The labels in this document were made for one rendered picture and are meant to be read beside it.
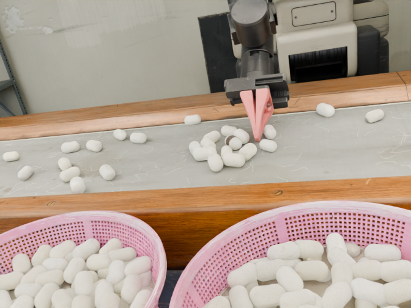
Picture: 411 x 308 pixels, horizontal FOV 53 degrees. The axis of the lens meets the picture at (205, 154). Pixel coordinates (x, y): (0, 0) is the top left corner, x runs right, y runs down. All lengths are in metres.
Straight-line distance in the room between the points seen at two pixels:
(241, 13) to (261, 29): 0.04
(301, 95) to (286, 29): 0.49
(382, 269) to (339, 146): 0.27
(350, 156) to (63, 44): 2.58
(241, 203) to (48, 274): 0.23
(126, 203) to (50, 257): 0.11
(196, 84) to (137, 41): 0.47
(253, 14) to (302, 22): 0.60
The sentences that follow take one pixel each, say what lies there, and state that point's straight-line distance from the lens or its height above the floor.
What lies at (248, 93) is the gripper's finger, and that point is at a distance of 0.67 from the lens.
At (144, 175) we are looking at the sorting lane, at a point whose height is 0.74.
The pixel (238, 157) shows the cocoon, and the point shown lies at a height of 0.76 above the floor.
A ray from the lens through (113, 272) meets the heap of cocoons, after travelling 0.46.
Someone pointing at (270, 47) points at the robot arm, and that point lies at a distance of 0.74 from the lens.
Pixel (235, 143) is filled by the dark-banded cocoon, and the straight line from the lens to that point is 0.66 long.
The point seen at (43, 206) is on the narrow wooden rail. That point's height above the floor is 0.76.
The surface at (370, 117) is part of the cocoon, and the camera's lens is 0.72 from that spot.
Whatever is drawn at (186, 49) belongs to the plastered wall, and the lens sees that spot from 2.76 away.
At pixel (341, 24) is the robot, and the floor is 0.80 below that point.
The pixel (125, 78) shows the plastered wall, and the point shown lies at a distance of 2.91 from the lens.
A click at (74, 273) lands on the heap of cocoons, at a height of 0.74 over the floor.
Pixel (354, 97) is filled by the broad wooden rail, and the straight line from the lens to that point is 0.81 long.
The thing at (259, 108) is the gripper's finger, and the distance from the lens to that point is 0.66.
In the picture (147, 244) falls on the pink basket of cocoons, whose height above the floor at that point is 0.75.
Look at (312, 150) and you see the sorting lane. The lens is 0.64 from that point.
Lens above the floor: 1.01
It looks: 24 degrees down
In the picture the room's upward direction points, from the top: 11 degrees counter-clockwise
